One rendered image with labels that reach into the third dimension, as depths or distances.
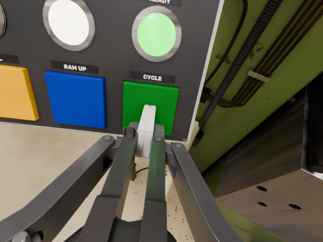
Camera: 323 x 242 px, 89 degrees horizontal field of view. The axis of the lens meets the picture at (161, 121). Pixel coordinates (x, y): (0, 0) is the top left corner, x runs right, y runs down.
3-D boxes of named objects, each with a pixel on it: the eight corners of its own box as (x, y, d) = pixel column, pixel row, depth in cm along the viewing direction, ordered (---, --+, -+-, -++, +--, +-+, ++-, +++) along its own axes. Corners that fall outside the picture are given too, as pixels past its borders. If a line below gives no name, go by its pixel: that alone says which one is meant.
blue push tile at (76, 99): (104, 129, 24) (103, 79, 21) (53, 123, 24) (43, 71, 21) (108, 123, 26) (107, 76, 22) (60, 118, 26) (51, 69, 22)
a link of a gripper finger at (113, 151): (132, 163, 15) (99, 160, 14) (140, 133, 19) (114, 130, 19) (133, 150, 14) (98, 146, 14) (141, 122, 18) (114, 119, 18)
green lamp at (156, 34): (165, 66, 20) (170, 30, 16) (133, 51, 21) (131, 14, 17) (176, 53, 21) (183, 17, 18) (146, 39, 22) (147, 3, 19)
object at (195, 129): (145, 240, 49) (145, 241, 44) (130, 229, 50) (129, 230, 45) (199, 130, 71) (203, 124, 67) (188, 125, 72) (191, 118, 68)
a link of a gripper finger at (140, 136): (142, 158, 16) (135, 157, 16) (148, 124, 23) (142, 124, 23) (144, 133, 15) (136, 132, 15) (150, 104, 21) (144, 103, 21)
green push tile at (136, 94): (171, 136, 25) (180, 88, 21) (122, 130, 25) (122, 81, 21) (170, 130, 27) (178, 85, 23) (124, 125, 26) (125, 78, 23)
